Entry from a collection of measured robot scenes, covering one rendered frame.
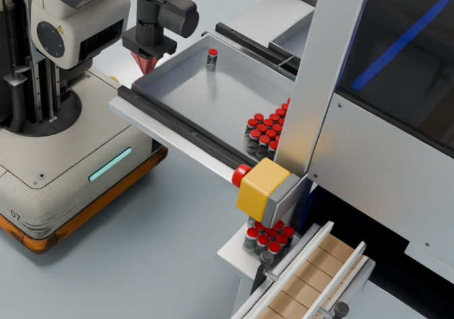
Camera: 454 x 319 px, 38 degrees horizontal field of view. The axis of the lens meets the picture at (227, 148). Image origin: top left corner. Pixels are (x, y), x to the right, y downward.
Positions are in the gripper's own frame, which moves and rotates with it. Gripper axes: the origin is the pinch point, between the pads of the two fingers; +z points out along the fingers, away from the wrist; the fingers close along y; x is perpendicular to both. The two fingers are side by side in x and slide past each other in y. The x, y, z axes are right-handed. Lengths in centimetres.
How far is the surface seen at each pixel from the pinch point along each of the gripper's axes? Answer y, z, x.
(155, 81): 1.6, 1.9, 1.0
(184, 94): 8.6, 2.0, 2.2
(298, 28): 13.2, 1.0, 41.4
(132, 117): 5.7, 2.3, -10.9
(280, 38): 13.2, -0.3, 32.5
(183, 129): 16.5, 0.4, -7.9
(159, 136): 12.9, 2.6, -11.0
